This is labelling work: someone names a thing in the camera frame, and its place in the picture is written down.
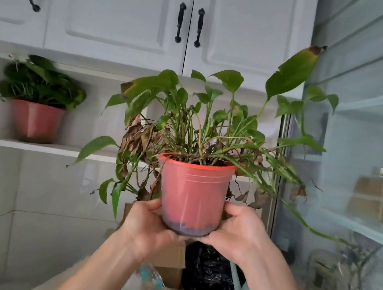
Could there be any person's left hand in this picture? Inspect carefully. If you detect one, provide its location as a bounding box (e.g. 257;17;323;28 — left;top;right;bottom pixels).
116;194;194;266

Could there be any person's right hand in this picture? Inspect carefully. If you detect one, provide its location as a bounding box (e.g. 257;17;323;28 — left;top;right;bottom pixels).
195;198;271;269

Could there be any red plastic flower pot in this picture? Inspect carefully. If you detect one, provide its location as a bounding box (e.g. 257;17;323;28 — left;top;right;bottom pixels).
148;152;238;241

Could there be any person's right forearm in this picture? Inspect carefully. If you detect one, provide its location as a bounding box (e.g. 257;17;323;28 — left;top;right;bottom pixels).
235;235;312;290

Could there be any person's left forearm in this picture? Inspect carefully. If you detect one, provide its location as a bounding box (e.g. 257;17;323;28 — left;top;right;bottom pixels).
50;219;147;290

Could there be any brown cardboard box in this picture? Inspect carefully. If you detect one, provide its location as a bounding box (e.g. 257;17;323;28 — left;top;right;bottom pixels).
110;201;194;290

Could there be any black plastic bag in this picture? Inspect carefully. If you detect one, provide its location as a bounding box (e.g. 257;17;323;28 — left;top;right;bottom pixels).
180;240;250;290

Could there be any clear plastic bag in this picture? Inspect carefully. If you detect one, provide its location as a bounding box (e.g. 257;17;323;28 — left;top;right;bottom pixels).
118;260;197;290

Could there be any wilting green pothos plant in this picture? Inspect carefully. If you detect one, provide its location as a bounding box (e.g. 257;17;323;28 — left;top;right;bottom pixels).
62;16;381;250

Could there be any glass cabinet door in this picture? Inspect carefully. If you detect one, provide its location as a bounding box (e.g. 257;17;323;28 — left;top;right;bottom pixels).
264;0;383;290

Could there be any glass jar with metal lid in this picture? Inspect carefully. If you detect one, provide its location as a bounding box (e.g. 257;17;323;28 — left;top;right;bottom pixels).
347;164;383;223

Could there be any lush green pothos plant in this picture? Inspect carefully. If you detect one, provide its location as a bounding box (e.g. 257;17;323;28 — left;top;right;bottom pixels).
0;51;91;113

